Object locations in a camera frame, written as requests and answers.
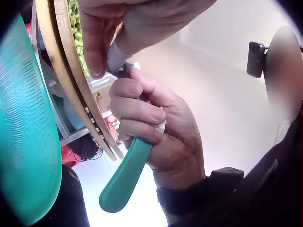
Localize red plastic stool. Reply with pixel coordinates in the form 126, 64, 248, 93
60, 144, 80, 168

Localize person's left index finger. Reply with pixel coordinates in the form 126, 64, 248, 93
80, 9, 107, 79

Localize person's body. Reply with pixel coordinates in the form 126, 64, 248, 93
166, 118, 303, 227

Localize person's right little finger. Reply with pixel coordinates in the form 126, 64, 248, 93
146, 141, 172, 167

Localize white tissue paper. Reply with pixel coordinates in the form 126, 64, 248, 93
117, 106, 167, 142

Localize person's right thumb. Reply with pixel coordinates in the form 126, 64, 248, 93
130, 69, 188, 111

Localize green mesh basket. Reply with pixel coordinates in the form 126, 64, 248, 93
0, 12, 63, 226

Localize person's left hand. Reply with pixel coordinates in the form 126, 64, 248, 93
78, 0, 213, 79

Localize green handled knife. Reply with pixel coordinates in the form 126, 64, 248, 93
99, 43, 153, 213

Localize red carton box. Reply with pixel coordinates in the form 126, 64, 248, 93
102, 111, 120, 132

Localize person's legs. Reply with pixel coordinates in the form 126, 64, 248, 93
51, 164, 91, 227

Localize person's right middle finger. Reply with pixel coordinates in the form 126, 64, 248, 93
110, 96, 166, 125

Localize person's right hand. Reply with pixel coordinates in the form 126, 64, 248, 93
109, 69, 206, 189

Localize pile of green vegetables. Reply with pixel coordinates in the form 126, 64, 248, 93
67, 0, 92, 79

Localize person's left thumb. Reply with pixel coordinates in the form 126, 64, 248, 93
117, 0, 211, 55

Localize person's right ring finger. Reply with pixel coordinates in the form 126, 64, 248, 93
119, 121, 164, 145

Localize black wrist band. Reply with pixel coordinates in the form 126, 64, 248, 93
156, 167, 245, 214

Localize round wooden tray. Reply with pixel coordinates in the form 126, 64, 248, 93
35, 0, 124, 162

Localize person's right index finger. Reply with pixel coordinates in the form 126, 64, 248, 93
110, 79, 145, 100

